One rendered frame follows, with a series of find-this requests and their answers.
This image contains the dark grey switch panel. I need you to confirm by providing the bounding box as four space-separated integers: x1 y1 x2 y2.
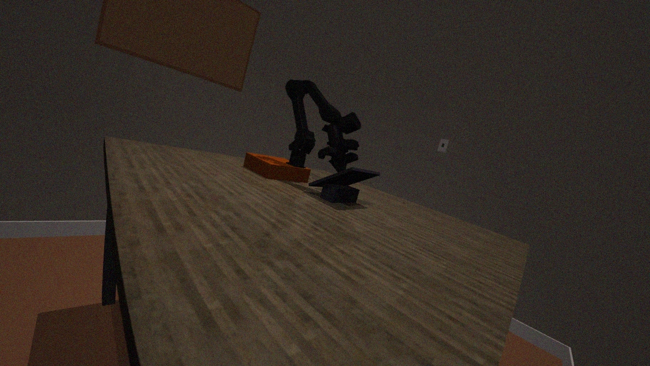
309 167 380 203

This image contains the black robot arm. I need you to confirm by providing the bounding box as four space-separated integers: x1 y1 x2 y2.
285 79 361 168

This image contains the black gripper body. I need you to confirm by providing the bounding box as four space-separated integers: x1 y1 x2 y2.
318 135 359 164

